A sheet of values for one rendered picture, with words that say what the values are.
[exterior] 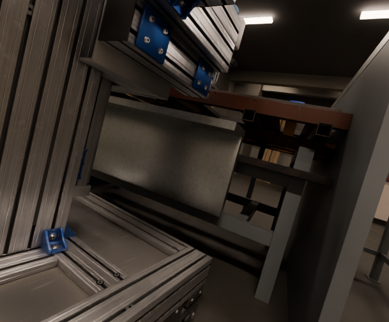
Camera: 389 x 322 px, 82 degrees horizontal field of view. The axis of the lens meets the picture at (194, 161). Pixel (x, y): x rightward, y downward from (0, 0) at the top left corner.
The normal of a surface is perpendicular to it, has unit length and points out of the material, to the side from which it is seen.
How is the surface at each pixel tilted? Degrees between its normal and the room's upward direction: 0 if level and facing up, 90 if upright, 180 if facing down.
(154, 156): 90
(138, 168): 90
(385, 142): 90
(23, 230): 90
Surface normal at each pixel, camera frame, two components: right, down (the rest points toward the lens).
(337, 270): -0.37, -0.04
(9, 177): 0.83, 0.25
